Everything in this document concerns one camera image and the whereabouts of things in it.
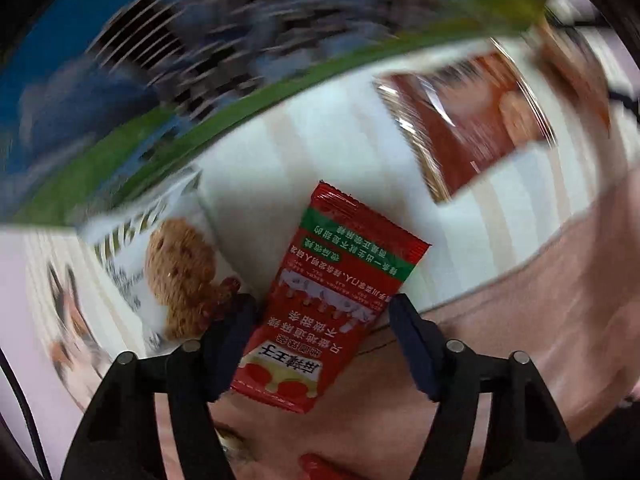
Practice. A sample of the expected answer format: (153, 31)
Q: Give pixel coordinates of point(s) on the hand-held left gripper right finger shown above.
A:
(410, 340)

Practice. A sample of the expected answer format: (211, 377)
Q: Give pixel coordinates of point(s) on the printed cardboard box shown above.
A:
(150, 70)

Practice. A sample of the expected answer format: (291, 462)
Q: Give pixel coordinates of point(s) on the cat print blanket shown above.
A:
(500, 270)

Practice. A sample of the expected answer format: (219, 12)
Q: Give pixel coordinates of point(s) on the red packet with green band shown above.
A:
(340, 290)

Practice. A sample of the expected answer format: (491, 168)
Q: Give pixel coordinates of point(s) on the brown snack packet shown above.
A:
(470, 125)

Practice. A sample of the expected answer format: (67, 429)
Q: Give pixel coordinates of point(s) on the small dark red packet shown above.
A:
(322, 467)

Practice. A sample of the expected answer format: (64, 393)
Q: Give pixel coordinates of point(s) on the white cookie packet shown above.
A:
(175, 265)

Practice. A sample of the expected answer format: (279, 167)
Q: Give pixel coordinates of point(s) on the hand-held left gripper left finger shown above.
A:
(230, 330)

